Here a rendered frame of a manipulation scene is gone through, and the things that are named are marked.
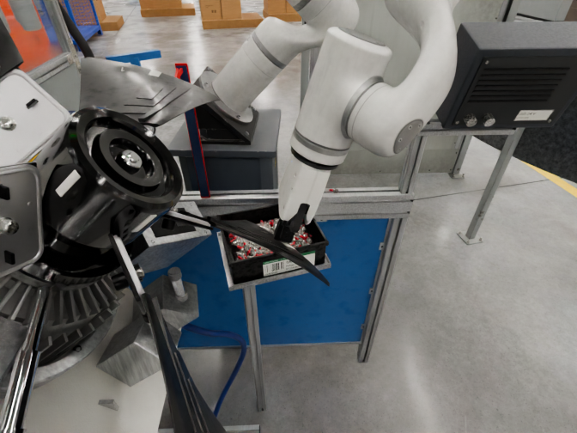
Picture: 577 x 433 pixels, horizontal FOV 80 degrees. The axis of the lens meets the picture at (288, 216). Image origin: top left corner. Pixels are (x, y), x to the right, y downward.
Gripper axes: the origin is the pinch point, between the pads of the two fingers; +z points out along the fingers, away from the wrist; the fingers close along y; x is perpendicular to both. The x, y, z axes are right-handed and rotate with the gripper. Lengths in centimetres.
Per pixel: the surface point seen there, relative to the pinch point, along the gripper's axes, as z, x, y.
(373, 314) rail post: 53, 50, -29
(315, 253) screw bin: 11.5, 10.7, -8.6
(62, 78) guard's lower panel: 32, -85, -108
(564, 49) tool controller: -38, 44, -23
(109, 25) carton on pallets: 174, -277, -715
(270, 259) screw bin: 13.4, 1.1, -5.9
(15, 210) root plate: -14.7, -27.6, 22.6
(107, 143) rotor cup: -18.6, -23.1, 15.8
